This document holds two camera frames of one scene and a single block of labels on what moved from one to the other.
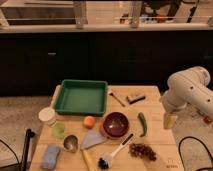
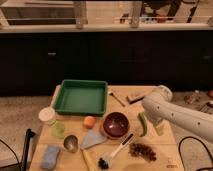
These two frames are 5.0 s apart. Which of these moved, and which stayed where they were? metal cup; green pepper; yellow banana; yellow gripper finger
Moved: yellow gripper finger
Stayed: yellow banana; green pepper; metal cup
